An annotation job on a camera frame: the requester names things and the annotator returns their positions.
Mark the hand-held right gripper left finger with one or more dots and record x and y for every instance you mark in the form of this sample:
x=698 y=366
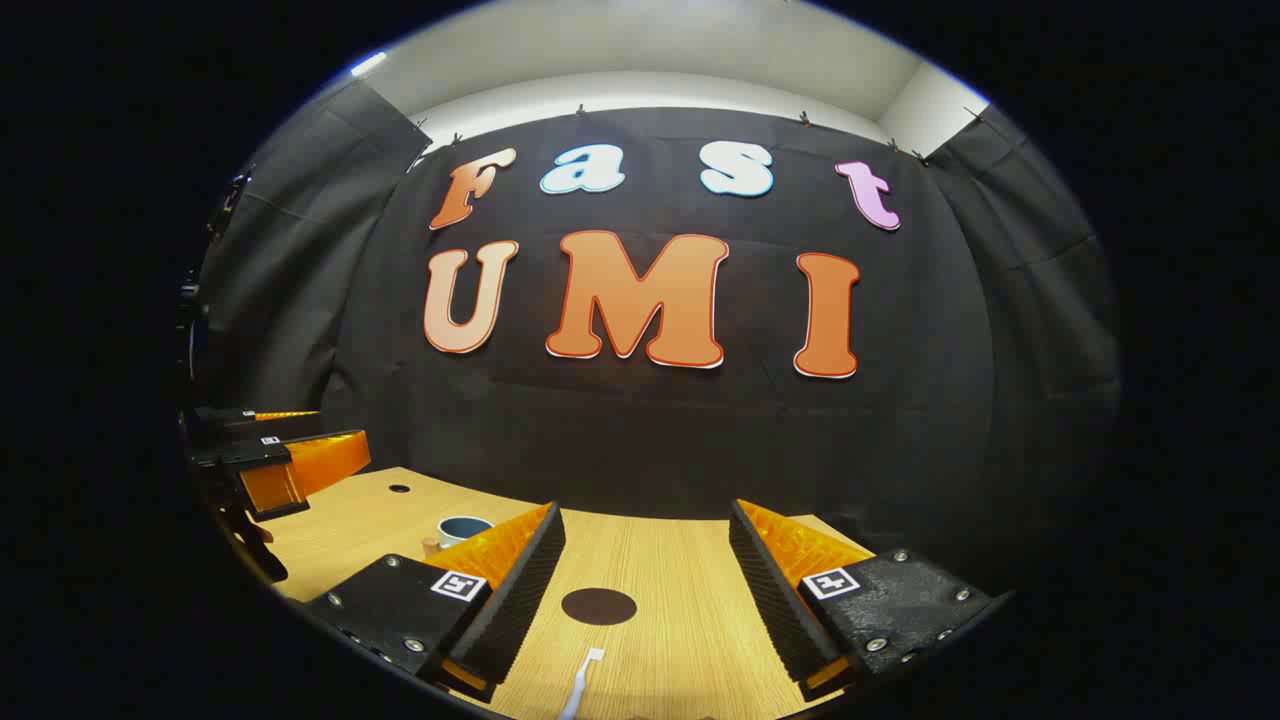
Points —
x=520 y=600

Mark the black backdrop cloth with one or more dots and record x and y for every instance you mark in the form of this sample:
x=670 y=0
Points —
x=650 y=440

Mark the dark brown round coaster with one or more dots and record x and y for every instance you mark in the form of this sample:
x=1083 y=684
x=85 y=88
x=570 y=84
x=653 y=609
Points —
x=598 y=607

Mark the ceiling light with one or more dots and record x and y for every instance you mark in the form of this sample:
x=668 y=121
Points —
x=368 y=64

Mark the white toothbrush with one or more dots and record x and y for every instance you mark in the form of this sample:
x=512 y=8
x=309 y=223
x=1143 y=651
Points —
x=580 y=685

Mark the wooden desktop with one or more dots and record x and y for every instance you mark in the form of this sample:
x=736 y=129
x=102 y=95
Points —
x=660 y=560

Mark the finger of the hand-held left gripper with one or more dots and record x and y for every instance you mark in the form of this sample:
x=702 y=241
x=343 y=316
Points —
x=228 y=425
x=300 y=468

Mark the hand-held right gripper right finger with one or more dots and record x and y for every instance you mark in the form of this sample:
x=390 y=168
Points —
x=775 y=600

